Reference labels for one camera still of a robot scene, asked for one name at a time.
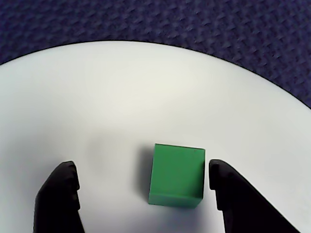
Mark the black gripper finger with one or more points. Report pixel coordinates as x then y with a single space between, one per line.
243 206
58 194

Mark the green cube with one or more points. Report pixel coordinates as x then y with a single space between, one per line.
177 174

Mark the white round plate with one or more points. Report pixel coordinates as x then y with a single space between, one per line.
121 97

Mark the blue woven tablecloth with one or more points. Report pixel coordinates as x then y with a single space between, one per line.
170 19

